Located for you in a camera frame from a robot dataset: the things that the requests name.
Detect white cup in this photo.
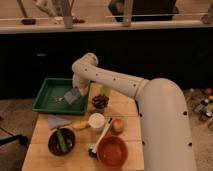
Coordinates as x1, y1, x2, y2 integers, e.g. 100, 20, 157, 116
88, 113, 105, 131

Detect grey cloth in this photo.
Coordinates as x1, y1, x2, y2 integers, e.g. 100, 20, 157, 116
47, 115, 71, 130

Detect dish brush white handle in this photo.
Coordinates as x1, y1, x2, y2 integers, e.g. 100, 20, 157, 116
88, 119, 112, 158

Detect yellow banana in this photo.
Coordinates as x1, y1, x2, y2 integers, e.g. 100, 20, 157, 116
72, 121, 89, 130

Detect orange bowl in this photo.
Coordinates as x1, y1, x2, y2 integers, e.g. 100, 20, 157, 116
97, 135, 128, 170

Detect grey sponge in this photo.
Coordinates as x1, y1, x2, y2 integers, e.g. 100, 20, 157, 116
64, 88, 81, 104

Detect dark brown bowl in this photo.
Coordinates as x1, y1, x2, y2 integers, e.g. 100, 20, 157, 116
48, 128, 75, 156

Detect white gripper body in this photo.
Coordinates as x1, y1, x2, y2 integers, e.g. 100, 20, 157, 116
72, 74, 89, 96

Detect wooden table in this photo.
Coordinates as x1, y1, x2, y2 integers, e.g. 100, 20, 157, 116
22, 91, 144, 171

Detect bottles on floor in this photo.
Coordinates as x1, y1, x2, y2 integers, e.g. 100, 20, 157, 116
194, 88, 213, 122

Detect light green cup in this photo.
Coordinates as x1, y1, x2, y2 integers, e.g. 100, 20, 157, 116
100, 86, 111, 97

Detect bunch of dark grapes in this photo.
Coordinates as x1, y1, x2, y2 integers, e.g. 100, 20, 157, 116
92, 94, 109, 109

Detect green cucumber piece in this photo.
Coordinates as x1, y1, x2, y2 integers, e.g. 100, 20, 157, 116
56, 129, 68, 153

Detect green plastic tray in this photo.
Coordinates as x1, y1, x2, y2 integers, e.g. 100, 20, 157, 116
32, 78, 89, 116

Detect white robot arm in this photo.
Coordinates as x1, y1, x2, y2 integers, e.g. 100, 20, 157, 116
72, 53, 197, 171

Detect apple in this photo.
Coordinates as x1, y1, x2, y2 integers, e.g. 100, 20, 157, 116
112, 119, 124, 134

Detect black chair base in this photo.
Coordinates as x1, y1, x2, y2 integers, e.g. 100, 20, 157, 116
0, 134, 28, 146

